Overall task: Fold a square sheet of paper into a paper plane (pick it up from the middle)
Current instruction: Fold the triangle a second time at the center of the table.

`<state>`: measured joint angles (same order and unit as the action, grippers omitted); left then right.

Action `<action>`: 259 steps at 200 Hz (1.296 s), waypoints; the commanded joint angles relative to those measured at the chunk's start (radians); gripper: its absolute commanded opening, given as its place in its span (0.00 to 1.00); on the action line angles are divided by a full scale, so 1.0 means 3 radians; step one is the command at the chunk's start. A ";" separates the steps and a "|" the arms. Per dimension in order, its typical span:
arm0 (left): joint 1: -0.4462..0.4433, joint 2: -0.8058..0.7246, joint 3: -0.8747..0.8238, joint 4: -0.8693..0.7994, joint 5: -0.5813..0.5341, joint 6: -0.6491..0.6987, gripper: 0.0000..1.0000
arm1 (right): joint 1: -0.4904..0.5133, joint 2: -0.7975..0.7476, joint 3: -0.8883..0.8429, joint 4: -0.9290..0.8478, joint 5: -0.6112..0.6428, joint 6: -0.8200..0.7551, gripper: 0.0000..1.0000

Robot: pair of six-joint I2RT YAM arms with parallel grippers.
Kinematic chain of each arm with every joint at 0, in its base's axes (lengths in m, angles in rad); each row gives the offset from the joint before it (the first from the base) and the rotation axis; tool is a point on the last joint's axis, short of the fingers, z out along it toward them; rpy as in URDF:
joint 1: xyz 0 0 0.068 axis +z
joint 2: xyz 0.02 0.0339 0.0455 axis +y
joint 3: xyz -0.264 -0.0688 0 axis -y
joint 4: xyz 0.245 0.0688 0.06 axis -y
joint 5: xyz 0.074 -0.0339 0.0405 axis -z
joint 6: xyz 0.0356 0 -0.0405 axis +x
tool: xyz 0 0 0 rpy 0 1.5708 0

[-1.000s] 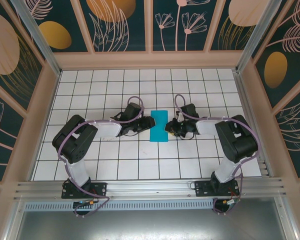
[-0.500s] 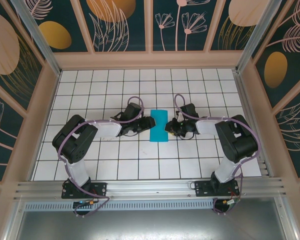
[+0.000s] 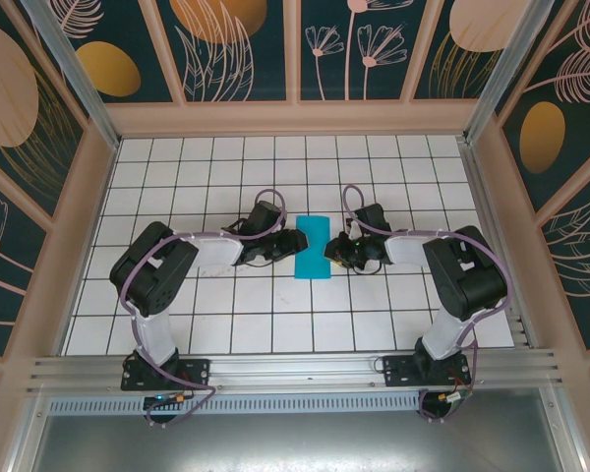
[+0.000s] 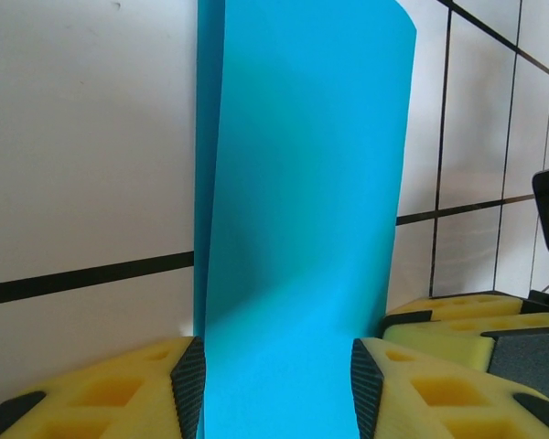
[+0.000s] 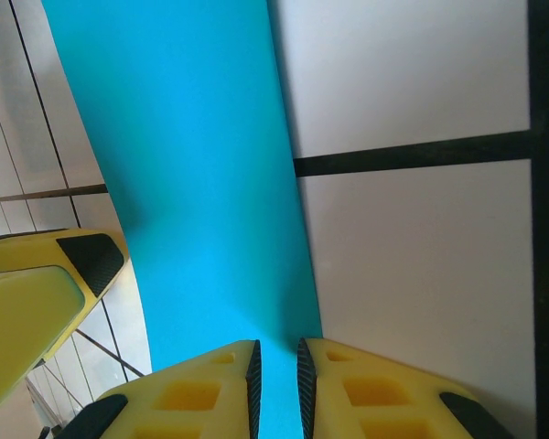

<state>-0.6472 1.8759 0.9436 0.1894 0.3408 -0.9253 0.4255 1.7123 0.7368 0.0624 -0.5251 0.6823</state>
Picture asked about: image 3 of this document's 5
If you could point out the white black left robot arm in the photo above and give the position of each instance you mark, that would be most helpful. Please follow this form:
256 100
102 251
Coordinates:
157 275

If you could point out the aluminium frame post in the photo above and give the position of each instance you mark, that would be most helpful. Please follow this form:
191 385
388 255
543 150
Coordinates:
69 64
509 64

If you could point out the grey metal sheet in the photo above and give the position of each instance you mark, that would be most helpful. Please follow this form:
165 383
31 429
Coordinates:
295 442

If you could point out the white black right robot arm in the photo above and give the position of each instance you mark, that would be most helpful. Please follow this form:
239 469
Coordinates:
472 285

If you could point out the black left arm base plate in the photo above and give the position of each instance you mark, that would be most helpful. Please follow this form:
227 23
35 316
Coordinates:
196 373

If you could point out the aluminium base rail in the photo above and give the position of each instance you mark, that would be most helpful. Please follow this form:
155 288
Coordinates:
295 369

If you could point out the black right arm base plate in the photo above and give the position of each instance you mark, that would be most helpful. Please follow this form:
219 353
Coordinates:
398 373

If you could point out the aluminium side rail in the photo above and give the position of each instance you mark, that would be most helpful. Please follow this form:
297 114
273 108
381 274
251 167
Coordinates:
479 196

